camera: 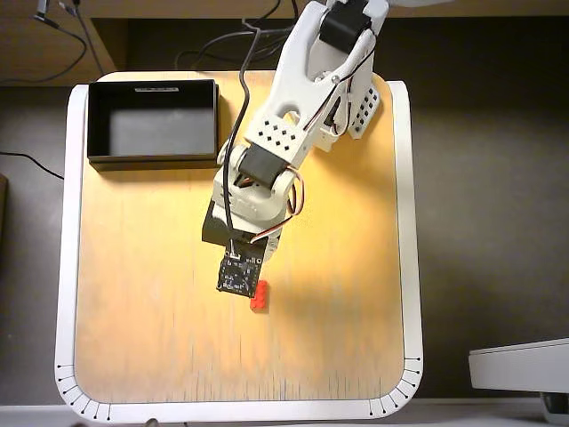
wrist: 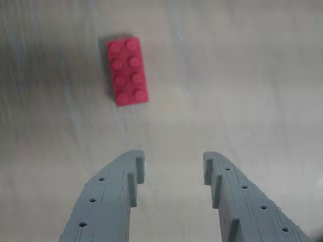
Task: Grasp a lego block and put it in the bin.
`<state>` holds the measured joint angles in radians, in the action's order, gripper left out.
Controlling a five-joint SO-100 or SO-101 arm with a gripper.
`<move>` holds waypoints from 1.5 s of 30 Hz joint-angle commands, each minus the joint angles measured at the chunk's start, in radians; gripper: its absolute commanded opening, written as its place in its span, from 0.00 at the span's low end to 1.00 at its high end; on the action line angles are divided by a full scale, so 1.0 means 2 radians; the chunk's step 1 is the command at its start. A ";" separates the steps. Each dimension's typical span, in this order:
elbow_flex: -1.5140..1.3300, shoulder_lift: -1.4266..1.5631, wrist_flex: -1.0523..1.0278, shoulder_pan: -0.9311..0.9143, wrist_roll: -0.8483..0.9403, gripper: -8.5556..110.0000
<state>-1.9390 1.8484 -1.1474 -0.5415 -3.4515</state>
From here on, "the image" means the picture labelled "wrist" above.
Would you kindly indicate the red lego block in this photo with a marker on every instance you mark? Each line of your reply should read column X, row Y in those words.
column 127, row 73

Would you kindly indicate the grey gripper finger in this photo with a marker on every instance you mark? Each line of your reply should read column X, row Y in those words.
column 106, row 206
column 252, row 216

